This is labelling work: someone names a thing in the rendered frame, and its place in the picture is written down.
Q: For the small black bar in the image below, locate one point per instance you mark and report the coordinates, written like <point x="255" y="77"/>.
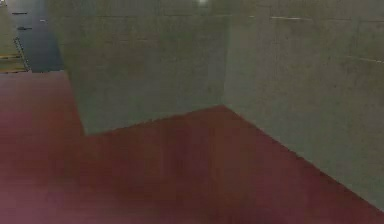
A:
<point x="24" y="28"/>
<point x="19" y="13"/>

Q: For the olive cupboard with yellow stripes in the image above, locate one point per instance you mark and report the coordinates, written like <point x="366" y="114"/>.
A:
<point x="10" y="61"/>

